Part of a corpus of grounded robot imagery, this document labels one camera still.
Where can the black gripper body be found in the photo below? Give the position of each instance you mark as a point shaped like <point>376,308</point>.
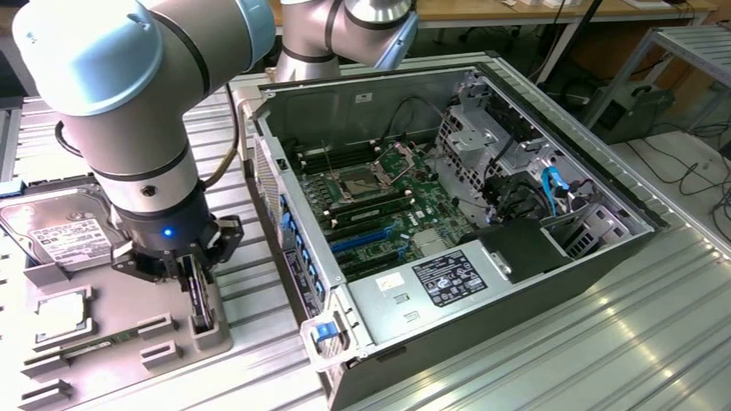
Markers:
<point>165,231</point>

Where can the graphics card with metal bracket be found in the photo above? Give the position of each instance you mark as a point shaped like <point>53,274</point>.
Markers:
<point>200,299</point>

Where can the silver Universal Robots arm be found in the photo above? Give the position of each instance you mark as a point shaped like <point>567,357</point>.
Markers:
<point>131,141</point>

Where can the grey parts rack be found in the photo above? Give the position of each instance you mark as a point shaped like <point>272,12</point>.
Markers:
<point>125,308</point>

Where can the blue card retainer clips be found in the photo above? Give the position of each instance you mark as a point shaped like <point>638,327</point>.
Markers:
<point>285,222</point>

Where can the silver hard disk with label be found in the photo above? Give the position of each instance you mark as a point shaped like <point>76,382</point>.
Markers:
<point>57,240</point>

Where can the silver CPU chip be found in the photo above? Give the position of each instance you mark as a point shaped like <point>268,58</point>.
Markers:
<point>63,312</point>

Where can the green RAM stick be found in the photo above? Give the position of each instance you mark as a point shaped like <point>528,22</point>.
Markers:
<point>103,342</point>

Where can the blue expansion slot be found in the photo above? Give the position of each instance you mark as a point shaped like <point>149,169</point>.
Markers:
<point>366,240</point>

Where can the black expansion slots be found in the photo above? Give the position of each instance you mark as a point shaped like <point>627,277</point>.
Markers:
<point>368,261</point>

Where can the black installed RAM stick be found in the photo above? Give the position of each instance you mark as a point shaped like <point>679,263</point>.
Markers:
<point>371,212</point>

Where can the thin locking lever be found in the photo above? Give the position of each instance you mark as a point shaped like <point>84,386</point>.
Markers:
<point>329,158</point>

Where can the CPU socket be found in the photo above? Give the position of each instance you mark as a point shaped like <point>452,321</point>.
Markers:
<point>359,186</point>

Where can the blue case latch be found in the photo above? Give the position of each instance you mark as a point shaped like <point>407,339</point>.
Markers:
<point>324,331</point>

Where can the black RAM slots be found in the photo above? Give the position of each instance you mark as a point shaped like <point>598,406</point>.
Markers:
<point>353,156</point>

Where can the silver power supply unit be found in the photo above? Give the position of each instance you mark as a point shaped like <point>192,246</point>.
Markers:
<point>388,308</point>

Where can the green motherboard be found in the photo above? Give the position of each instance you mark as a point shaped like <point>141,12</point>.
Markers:
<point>423,205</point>

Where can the silver chipset heatsink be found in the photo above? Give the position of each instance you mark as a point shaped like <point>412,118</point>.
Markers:
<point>431,240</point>

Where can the metal socket cover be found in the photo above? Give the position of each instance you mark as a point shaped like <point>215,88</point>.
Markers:
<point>399,156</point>

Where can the silver perforated drive cage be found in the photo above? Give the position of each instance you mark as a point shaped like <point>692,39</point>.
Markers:
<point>463,145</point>

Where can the black open PC case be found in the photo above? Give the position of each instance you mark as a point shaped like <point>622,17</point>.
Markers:
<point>514,334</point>

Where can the silver disk bay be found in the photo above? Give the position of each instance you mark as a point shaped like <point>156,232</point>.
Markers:
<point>594,231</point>

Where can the wooden desk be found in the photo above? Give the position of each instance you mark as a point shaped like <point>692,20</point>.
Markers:
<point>486,10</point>

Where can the black box on floor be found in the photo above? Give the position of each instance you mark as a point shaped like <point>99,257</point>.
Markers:
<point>634,115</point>

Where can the metal slatted side table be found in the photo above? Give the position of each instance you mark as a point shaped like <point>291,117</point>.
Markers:
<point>696,47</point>

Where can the hard disk with blue bracket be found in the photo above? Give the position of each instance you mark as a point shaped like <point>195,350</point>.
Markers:
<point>11,189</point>

